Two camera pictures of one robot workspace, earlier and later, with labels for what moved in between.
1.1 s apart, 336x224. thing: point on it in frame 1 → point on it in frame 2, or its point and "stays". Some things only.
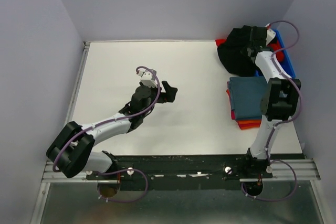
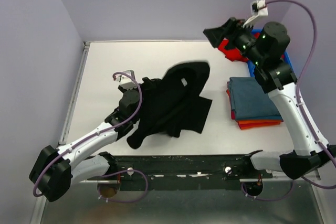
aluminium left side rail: x=76 y=86 stays
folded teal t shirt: x=247 y=94 stays
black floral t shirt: x=234 y=60 → x=172 y=103
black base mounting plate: x=176 y=172 stays
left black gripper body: x=154 y=95 → x=124 y=91
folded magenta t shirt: x=233 y=114 stays
